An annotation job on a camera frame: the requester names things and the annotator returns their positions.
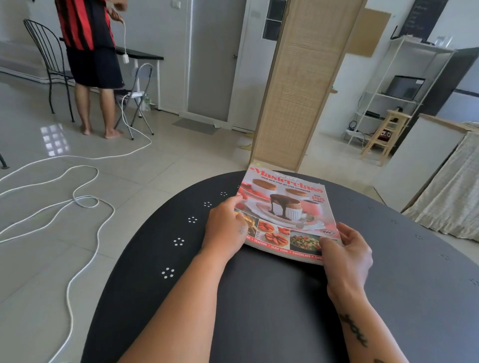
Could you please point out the person's left hand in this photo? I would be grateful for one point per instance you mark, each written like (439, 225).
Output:
(222, 232)

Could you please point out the small red device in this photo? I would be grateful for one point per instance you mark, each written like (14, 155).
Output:
(384, 135)

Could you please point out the small black box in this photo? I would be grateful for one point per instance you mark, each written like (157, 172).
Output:
(372, 115)

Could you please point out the black chalkboard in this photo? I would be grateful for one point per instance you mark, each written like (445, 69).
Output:
(423, 17)

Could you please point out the black top desk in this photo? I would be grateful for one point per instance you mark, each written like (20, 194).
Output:
(146, 56)

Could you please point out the green bottle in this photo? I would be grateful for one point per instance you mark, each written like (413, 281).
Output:
(147, 103)

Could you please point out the beige patterned cloth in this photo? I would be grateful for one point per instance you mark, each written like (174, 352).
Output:
(449, 194)

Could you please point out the dark grey cabinet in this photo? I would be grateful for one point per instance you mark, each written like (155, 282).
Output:
(464, 71)

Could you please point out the white counter with wooden top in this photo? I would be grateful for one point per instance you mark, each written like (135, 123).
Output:
(411, 164)

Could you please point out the wooden stool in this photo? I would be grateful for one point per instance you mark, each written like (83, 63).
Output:
(398, 114)

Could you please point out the white door with glass panes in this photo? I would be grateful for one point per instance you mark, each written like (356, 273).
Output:
(250, 74)

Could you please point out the black furniture leg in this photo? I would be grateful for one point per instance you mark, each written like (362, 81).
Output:
(3, 161)

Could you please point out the person's left forearm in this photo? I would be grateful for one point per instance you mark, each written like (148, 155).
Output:
(179, 310)

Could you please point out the black microwave oven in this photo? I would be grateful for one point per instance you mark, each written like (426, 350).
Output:
(406, 88)

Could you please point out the rattan folding screen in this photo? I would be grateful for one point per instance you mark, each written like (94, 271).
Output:
(299, 93)

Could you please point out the grey folding chair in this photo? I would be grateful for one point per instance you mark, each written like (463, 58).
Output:
(137, 95)

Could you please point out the white power adapter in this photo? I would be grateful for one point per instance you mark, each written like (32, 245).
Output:
(125, 59)

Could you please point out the grey door mat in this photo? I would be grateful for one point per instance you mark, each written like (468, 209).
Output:
(196, 126)

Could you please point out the person's right hand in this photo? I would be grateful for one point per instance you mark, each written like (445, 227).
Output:
(348, 261)

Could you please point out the brown cork board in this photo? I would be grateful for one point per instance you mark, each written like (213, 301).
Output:
(368, 33)

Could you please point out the grey door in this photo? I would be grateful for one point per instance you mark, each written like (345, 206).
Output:
(213, 56)

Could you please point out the person's right forearm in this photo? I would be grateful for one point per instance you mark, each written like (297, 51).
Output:
(359, 329)

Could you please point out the white light switch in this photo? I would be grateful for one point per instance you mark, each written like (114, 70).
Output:
(175, 3)

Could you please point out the glossy cookbook magazine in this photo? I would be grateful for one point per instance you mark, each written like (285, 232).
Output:
(284, 209)

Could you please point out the person's right thumb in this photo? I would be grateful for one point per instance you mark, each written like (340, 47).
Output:
(327, 246)

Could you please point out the white metal shelf unit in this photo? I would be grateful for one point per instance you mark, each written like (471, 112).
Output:
(419, 45)

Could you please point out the white power strip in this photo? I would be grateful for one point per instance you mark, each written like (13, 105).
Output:
(354, 131)

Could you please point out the person's left thumb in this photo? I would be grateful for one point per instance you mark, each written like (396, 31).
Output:
(233, 201)

